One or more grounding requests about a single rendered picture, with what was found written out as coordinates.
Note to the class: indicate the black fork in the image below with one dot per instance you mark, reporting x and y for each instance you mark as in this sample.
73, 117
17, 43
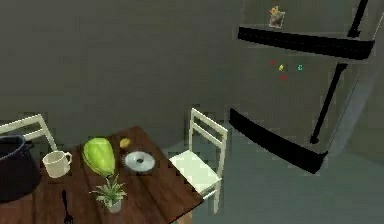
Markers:
66, 205

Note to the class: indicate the small green potted plant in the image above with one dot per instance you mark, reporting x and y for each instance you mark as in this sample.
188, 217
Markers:
111, 194

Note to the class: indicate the grey fridge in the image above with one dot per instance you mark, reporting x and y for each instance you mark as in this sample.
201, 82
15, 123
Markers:
300, 96

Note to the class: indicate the dark wooden table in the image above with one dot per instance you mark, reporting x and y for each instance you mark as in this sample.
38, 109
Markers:
150, 193

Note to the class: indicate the small yellow food piece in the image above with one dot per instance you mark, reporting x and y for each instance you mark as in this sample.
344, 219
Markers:
124, 143

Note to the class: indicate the green lettuce head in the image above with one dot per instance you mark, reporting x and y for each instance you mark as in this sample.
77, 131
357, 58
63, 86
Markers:
99, 156

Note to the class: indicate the white mug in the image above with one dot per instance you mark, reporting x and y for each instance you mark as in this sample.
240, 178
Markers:
56, 164

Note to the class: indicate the grey round disc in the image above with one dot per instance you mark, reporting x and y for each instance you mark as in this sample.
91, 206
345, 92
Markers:
139, 161

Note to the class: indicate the black cooking pot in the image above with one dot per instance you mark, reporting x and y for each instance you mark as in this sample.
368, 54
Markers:
15, 170

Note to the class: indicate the white wooden chair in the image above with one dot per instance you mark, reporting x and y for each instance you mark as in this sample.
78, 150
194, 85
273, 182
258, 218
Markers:
196, 170
36, 128

